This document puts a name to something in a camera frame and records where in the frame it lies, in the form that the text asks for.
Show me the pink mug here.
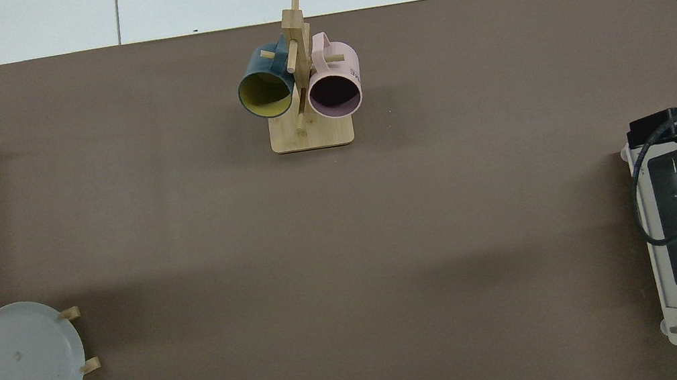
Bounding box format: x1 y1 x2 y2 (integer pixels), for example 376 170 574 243
297 27 367 124

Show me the wooden cup stand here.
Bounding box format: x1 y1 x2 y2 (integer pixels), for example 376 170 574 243
248 0 357 157

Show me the brown table cloth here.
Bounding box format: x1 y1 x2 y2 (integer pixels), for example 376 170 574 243
0 0 677 380

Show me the dark teal mug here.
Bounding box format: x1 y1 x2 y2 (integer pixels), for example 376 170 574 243
229 34 303 124

